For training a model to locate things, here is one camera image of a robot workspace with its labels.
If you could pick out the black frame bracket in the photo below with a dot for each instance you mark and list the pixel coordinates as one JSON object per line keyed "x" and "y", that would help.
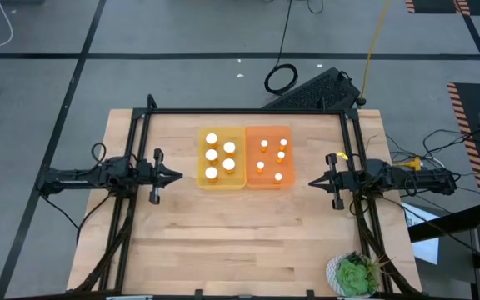
{"x": 198, "y": 294}
{"x": 310, "y": 294}

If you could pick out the orange translucent plastic bin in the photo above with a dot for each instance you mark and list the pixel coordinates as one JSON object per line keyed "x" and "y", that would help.
{"x": 270, "y": 166}

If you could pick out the green succulent in white pot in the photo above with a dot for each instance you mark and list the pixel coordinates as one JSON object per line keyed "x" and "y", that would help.
{"x": 352, "y": 277}

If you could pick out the black perforated computer case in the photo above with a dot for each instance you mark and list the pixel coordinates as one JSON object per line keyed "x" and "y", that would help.
{"x": 313, "y": 89}

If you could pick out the small amber pill bottle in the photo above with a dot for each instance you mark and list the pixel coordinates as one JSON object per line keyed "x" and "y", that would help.
{"x": 283, "y": 142}
{"x": 263, "y": 143}
{"x": 278, "y": 176}
{"x": 260, "y": 165}
{"x": 280, "y": 154}

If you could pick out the large amber bottle colourful capsules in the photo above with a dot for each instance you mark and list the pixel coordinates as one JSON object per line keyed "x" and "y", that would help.
{"x": 211, "y": 172}

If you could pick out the yellow translucent plastic bin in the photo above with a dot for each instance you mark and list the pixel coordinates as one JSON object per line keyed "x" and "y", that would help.
{"x": 220, "y": 137}

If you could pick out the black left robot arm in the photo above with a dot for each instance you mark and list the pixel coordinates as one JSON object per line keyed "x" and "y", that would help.
{"x": 73, "y": 179}

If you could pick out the white sheet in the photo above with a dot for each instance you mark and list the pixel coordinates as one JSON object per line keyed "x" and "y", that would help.
{"x": 425, "y": 250}

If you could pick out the silver aluminium post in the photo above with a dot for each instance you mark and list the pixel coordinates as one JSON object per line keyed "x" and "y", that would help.
{"x": 129, "y": 298}

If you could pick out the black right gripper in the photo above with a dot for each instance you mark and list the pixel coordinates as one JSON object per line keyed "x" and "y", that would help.
{"x": 348, "y": 181}

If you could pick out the black aluminium table frame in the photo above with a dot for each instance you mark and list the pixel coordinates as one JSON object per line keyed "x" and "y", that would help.
{"x": 244, "y": 111}

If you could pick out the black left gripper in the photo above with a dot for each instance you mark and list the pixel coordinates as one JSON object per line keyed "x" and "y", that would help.
{"x": 148, "y": 175}

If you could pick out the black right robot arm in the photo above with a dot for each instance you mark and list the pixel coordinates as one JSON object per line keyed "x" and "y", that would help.
{"x": 423, "y": 181}

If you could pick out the black mat with striped edge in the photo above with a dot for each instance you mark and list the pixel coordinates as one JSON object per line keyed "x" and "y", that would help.
{"x": 431, "y": 5}
{"x": 473, "y": 104}

